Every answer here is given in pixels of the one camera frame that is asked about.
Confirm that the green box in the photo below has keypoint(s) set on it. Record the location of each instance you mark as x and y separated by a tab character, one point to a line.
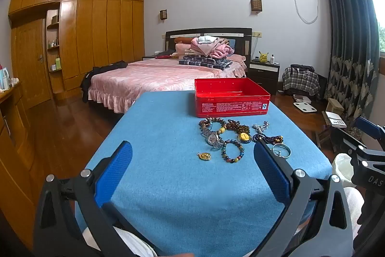
57	63

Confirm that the black jacket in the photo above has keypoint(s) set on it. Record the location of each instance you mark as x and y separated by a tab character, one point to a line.
102	68

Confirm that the white bathroom scale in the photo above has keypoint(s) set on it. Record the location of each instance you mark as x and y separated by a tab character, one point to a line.
305	106

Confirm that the small gold pendant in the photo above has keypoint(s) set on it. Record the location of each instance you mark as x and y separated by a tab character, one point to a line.
204	156

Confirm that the silver wristwatch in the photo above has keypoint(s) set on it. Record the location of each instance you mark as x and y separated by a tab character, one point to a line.
212	139

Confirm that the plaid bag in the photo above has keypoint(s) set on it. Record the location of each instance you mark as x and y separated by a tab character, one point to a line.
300	81

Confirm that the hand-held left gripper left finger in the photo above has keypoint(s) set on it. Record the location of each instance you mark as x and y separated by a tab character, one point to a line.
115	168

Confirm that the plaid folded blanket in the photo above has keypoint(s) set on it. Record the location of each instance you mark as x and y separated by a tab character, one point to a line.
204	62

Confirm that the dark nightstand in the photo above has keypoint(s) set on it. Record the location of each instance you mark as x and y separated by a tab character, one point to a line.
264	76

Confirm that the small brown wall lamp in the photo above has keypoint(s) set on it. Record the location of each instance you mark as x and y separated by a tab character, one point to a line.
163	14

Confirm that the yellow plush toy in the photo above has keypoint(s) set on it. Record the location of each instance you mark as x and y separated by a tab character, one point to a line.
263	57

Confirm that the dark patterned curtain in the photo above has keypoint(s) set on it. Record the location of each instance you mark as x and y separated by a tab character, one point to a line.
346	49

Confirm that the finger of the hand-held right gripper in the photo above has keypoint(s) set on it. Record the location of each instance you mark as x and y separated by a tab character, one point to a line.
346	142
371	129

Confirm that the wooden wardrobe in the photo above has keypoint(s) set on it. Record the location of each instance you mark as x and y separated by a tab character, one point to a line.
99	28

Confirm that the blue felt table cover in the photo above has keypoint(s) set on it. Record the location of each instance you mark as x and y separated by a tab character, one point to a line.
180	184

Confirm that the pink folded pillow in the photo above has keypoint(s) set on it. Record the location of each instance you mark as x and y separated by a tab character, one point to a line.
182	47

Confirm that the person's leg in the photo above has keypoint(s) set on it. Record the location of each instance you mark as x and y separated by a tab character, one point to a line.
132	243
355	202

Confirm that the white printed box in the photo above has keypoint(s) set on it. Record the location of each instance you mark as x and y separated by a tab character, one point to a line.
335	120

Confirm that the bed with pink bedspread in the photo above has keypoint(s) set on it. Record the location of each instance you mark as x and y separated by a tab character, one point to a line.
144	76

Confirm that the wooden dresser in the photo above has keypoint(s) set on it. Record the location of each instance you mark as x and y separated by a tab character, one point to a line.
12	154

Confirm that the wall socket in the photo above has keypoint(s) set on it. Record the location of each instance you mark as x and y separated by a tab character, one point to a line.
256	33

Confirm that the small white bottle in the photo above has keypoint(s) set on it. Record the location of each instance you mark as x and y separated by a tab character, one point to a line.
272	59

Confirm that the window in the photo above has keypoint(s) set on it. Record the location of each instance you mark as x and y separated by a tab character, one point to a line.
377	10

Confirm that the wooden door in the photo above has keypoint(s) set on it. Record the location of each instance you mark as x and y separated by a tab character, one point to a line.
31	64

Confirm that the person's right leg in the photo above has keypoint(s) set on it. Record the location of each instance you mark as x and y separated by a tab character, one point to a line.
355	202

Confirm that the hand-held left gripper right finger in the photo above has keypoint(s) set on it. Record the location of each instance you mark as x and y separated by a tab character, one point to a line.
270	171

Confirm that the red metal tin box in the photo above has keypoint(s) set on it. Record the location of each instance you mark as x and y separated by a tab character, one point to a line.
231	108

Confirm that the pile of pink folded clothes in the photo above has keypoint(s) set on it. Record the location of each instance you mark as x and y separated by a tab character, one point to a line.
210	47

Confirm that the silver bangle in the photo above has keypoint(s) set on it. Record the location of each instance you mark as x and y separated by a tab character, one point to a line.
288	152

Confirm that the white plastic bag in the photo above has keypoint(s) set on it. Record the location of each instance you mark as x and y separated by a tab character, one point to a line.
343	166

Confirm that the person's left leg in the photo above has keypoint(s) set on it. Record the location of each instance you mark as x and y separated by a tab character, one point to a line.
132	243

